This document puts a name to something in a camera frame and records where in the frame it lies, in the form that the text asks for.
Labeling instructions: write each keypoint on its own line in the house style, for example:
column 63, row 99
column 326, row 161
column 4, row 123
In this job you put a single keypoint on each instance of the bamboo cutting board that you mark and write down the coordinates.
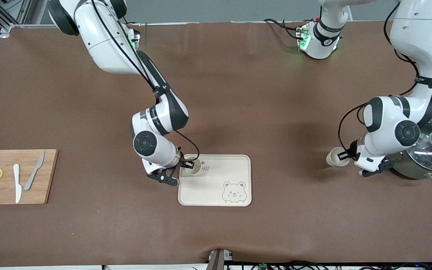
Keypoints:
column 6, row 157

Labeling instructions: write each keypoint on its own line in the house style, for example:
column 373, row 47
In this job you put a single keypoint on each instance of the brown table mat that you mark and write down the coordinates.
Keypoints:
column 261, row 93

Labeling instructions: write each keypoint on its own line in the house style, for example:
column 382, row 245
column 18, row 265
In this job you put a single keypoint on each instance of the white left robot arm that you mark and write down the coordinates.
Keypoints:
column 418, row 37

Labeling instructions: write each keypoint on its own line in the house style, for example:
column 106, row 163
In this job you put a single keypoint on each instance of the white paper cup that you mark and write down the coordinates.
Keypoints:
column 193, row 171
column 334, row 159

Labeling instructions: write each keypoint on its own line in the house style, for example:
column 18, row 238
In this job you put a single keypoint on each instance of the metal table clamp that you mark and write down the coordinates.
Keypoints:
column 218, row 260

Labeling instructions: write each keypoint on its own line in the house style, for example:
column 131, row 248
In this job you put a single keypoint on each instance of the grey plastic knife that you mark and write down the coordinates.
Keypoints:
column 32, row 176

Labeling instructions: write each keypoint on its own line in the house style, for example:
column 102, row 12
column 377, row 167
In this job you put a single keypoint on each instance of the cream tray with bear print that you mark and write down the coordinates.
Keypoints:
column 216, row 187

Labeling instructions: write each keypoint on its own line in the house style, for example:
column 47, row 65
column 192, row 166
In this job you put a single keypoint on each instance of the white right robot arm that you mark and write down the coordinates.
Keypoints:
column 103, row 41

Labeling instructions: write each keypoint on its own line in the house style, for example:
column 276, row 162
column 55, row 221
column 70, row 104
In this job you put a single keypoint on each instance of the grey cooking pot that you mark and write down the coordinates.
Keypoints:
column 411, row 172

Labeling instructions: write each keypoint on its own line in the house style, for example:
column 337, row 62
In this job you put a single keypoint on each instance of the white plastic knife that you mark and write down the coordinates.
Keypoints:
column 17, row 187

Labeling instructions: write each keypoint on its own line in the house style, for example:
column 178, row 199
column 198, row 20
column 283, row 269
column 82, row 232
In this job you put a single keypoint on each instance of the aluminium frame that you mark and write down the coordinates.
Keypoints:
column 6, row 15

